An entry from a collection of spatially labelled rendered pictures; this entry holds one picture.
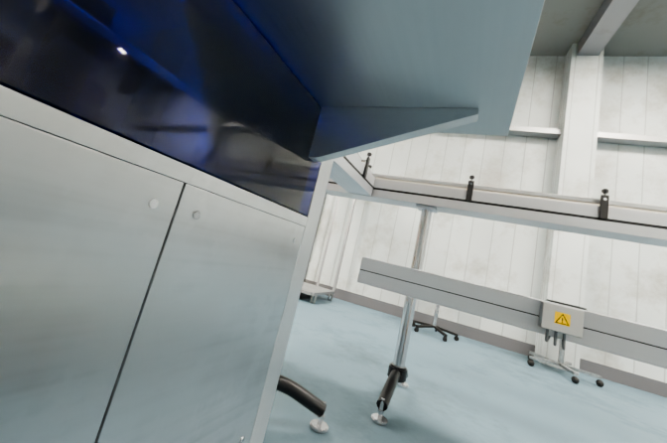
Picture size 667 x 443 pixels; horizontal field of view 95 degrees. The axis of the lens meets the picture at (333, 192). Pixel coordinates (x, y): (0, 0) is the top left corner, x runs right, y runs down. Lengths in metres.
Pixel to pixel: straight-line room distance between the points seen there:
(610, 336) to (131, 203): 1.46
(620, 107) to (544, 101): 0.74
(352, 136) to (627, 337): 1.19
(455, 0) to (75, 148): 0.45
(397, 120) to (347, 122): 0.11
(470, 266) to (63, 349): 3.73
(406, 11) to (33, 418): 0.61
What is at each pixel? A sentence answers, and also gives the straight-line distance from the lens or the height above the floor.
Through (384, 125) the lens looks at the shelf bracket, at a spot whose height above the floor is 0.82.
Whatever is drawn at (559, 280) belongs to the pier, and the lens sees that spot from 3.85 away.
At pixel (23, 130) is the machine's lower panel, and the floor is 0.57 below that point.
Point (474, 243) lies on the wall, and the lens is 3.93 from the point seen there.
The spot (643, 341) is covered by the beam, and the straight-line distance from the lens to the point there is 1.53.
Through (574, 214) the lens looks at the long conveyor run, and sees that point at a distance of 1.48.
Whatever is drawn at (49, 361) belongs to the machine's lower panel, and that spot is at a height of 0.36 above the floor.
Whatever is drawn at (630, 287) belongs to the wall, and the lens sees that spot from 4.30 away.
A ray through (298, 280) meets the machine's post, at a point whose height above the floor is 0.45.
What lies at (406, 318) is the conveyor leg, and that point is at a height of 0.34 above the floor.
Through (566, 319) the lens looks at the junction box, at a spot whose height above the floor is 0.50.
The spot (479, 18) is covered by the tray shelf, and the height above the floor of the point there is 0.86.
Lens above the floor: 0.53
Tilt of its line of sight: 11 degrees up
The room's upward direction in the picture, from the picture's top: 14 degrees clockwise
